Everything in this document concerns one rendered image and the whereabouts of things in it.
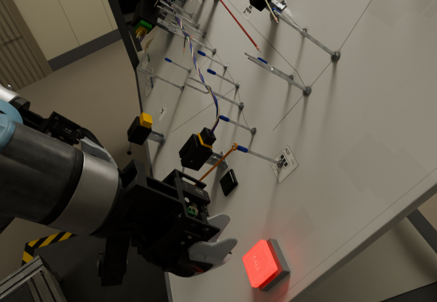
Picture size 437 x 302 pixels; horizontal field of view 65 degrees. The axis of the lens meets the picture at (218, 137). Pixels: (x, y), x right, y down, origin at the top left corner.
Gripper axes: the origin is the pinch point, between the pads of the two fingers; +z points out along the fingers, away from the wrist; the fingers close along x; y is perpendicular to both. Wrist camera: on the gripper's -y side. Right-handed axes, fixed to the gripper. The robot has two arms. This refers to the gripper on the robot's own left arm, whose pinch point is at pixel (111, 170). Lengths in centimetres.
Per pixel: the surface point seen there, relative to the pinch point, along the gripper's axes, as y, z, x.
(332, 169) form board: 30.6, 25.6, 12.5
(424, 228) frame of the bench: 11, 69, 22
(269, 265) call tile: 25.8, 24.8, -3.4
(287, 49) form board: 16.6, 16.3, 35.0
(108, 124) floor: -206, -11, 47
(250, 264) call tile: 21.9, 24.1, -4.4
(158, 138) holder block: -27.1, 8.0, 16.6
